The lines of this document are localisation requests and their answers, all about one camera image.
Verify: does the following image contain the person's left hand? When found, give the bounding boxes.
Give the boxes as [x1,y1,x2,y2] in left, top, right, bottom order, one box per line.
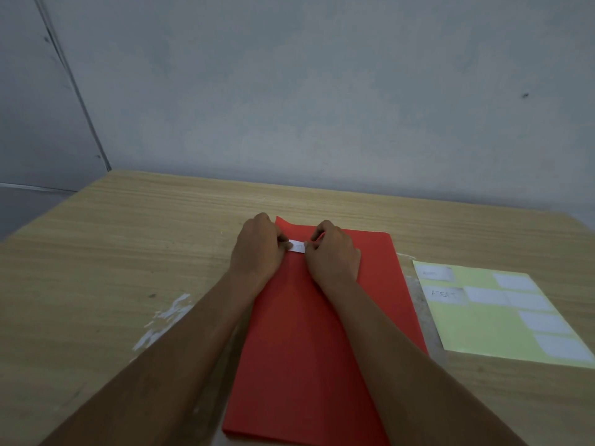
[229,212,294,286]

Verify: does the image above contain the person's right hand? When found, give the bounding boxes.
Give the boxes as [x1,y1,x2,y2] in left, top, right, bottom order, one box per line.
[304,220,362,294]

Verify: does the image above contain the person's left forearm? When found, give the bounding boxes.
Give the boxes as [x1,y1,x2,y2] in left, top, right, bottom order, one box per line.
[39,269,268,446]

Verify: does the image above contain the person's right forearm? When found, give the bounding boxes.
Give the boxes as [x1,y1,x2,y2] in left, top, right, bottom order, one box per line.
[318,279,528,446]

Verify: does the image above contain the red paper folder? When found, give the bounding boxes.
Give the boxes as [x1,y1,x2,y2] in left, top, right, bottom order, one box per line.
[222,216,429,446]

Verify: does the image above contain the pale yellow backing sheet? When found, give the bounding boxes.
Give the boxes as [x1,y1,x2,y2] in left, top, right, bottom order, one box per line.
[412,260,595,369]

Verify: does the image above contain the group of white blank labels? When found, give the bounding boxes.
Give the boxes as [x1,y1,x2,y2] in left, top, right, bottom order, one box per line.
[415,265,595,364]

